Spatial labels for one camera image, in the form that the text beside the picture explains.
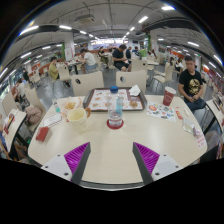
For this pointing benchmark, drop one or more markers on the brown tray with paper liner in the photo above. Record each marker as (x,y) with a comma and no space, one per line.
(98,99)

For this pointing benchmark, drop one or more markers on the neighbouring beige table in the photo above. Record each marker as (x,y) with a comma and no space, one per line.
(15,126)
(215,113)

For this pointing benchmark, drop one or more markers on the colourful printed flyer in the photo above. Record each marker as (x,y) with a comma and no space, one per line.
(161,111)

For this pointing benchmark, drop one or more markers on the group of ceiling lights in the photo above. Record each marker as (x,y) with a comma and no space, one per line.
(29,30)

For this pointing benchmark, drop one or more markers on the clear blue-capped water bottle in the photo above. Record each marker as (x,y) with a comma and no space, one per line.
(115,113)

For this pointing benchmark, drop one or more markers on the red paper cup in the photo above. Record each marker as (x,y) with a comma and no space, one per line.
(168,97)

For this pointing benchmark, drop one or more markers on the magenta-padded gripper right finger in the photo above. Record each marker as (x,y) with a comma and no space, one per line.
(148,160)

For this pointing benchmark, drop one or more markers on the red packet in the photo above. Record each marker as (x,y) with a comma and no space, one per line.
(42,134)

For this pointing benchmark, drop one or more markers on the pink backpack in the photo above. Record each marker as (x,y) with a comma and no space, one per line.
(33,114)

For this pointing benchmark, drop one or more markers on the white printed card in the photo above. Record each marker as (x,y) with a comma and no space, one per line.
(52,120)

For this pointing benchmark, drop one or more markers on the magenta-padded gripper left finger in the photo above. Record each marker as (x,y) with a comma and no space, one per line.
(75,160)

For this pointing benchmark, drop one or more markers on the pink printed receipt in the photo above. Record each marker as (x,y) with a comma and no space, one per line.
(201,142)

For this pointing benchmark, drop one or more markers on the beige chair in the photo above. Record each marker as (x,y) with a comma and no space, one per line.
(88,81)
(133,79)

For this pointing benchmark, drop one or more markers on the group of beige chairs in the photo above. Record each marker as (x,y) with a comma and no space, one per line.
(63,71)

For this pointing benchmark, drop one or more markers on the food wrapper with fried food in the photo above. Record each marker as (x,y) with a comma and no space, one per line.
(70,105)

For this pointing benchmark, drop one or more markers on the ceiling air conditioner unit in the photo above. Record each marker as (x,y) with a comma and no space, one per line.
(85,18)

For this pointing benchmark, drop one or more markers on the person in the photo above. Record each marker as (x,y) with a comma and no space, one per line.
(20,89)
(128,53)
(89,59)
(190,83)
(53,70)
(118,56)

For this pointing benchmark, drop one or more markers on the cream mug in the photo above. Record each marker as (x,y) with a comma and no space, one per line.
(77,120)

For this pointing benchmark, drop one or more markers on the small red sachet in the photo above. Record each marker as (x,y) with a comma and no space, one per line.
(179,115)

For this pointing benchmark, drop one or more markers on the clear plastic bag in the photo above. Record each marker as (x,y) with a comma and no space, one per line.
(188,126)

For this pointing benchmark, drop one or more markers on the crumpled white napkin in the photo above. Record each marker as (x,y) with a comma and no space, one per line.
(134,90)

